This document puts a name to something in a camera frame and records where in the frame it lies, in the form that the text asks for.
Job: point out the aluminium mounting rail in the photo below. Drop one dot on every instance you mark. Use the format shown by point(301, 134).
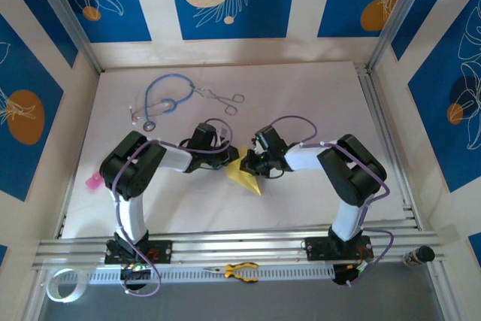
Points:
point(244, 242)

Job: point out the aluminium frame post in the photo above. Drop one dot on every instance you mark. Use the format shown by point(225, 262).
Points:
point(398, 16)
point(67, 16)

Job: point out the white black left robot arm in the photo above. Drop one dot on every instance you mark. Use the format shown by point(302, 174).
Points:
point(131, 170)

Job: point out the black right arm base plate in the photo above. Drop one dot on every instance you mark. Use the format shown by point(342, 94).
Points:
point(319, 249)

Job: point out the yellow black pliers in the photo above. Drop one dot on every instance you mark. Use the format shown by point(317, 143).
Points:
point(240, 270)

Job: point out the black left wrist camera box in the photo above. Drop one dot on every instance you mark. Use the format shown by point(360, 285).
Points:
point(204, 135)

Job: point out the blue stethoscope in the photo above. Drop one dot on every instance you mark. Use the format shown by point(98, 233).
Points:
point(148, 89)

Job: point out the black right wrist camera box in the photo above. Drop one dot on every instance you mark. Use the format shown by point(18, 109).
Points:
point(270, 138)

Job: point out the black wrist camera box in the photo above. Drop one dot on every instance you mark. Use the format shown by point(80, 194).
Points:
point(204, 135)
point(270, 138)

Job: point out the aluminium side rail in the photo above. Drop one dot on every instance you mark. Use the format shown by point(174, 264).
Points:
point(387, 140)

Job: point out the metal tongs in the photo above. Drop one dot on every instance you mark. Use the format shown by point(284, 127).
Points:
point(219, 98)

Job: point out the clear tape roll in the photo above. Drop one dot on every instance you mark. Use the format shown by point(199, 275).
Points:
point(80, 285)

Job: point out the small bottle with black cap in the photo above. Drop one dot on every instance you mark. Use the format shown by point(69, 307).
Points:
point(421, 255)

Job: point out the black controller board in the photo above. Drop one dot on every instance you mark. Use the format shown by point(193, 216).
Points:
point(135, 272)
point(347, 274)

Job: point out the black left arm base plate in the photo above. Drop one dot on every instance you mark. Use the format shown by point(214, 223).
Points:
point(161, 251)

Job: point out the yellow paper sheet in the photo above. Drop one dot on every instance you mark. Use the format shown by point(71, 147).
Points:
point(242, 178)

